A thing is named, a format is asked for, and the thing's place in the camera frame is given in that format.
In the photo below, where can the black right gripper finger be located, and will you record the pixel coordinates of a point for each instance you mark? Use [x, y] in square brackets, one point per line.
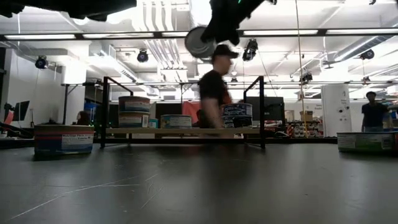
[231, 38]
[210, 35]

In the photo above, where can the silver can dark blue label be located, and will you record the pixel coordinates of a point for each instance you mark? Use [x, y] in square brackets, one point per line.
[241, 122]

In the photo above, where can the teal label seafood can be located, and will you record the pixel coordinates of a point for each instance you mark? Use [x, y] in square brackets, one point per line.
[175, 122]
[153, 123]

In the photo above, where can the gold lid seafood can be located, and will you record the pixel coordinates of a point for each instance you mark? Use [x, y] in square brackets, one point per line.
[134, 104]
[133, 120]
[63, 141]

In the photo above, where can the silver can white green label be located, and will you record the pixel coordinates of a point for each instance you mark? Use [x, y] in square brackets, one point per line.
[367, 142]

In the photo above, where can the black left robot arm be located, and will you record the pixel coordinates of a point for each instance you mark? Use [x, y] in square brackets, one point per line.
[18, 7]

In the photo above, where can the light wooden shelf board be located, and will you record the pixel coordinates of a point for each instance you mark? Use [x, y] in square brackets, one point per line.
[186, 131]

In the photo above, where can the person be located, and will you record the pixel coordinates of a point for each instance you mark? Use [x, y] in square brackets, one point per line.
[214, 87]
[82, 119]
[374, 113]

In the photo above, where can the red board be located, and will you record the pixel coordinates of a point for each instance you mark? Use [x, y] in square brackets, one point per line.
[189, 110]

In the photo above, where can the blue bin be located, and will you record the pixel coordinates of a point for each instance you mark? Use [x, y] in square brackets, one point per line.
[93, 109]

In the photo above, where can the cardboard box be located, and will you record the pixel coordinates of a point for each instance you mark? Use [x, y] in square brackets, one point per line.
[307, 115]

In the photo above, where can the rack of colourful goods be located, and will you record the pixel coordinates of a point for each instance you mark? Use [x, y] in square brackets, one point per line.
[304, 129]

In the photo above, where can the small black monitor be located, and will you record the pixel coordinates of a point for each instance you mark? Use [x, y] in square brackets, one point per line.
[21, 110]

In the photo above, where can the black table mat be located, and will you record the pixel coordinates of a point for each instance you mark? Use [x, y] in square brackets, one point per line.
[186, 186]

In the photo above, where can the black ceiling camera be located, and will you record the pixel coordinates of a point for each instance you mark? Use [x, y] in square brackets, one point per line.
[250, 49]
[367, 54]
[41, 62]
[142, 56]
[306, 77]

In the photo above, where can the black frame wooden shelf rack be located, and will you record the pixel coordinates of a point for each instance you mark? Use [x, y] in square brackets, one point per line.
[262, 109]

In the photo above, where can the black stand post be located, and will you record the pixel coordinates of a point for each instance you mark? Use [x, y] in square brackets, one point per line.
[65, 105]

